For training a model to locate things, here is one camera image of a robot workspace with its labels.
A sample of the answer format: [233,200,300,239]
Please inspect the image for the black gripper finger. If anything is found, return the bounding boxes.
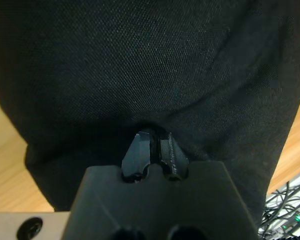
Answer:
[121,127,158,183]
[158,131,191,181]

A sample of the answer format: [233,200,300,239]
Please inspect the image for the black polo shirt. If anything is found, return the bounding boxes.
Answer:
[0,0,300,226]

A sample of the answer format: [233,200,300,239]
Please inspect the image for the tangled black floor cables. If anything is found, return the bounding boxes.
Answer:
[258,181,300,240]

